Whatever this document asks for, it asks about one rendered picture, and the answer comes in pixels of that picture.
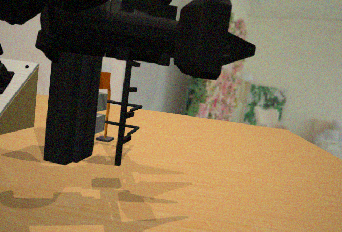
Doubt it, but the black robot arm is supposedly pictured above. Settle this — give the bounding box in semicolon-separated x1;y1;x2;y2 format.
0;0;172;94

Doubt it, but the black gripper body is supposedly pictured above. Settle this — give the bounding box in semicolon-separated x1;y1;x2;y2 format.
105;0;232;80

